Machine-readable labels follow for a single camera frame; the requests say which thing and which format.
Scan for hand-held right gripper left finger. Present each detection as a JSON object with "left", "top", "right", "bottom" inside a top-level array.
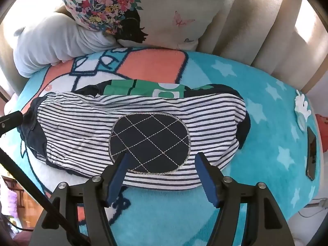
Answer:
[{"left": 31, "top": 152, "right": 130, "bottom": 246}]

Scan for pale grey pillow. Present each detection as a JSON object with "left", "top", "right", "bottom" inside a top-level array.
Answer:
[{"left": 13, "top": 11, "right": 121, "bottom": 79}]

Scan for beige padded headboard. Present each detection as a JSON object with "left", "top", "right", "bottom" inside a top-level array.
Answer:
[{"left": 197, "top": 0, "right": 328, "bottom": 95}]

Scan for red object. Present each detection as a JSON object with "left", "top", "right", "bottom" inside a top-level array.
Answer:
[{"left": 315, "top": 113, "right": 328, "bottom": 127}]

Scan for blue cartoon printed blanket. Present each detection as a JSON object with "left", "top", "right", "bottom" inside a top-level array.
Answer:
[{"left": 5, "top": 47, "right": 322, "bottom": 246}]

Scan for green and black garment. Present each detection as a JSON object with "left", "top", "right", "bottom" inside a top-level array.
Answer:
[{"left": 74, "top": 79, "right": 244, "bottom": 100}]

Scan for wooden furniture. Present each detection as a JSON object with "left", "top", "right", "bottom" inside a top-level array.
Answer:
[{"left": 0, "top": 174, "right": 41, "bottom": 232}]

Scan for floral printed pillow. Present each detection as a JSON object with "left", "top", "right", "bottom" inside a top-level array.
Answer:
[{"left": 52, "top": 0, "right": 244, "bottom": 50}]

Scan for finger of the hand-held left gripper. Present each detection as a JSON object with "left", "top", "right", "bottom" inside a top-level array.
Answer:
[{"left": 0, "top": 111, "right": 24, "bottom": 135}]

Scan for white cable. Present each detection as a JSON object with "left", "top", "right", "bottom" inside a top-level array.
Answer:
[{"left": 298, "top": 198, "right": 326, "bottom": 218}]

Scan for thin black rod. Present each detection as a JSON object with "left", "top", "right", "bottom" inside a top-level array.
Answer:
[{"left": 0, "top": 147, "right": 91, "bottom": 246}]

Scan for white flower-shaped toy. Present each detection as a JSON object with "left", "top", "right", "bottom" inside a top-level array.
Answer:
[{"left": 294, "top": 89, "right": 312, "bottom": 132}]

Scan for purple cloth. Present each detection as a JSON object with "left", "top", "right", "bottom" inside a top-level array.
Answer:
[{"left": 0, "top": 184, "right": 18, "bottom": 216}]

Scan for black smartphone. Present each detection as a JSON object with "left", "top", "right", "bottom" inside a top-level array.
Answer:
[{"left": 306, "top": 126, "right": 318, "bottom": 182}]

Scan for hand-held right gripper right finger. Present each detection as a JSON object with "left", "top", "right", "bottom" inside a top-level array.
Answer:
[{"left": 194, "top": 152, "right": 295, "bottom": 246}]

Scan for striped pants with dark patch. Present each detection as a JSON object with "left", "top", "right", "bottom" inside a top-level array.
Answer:
[{"left": 20, "top": 91, "right": 252, "bottom": 191}]

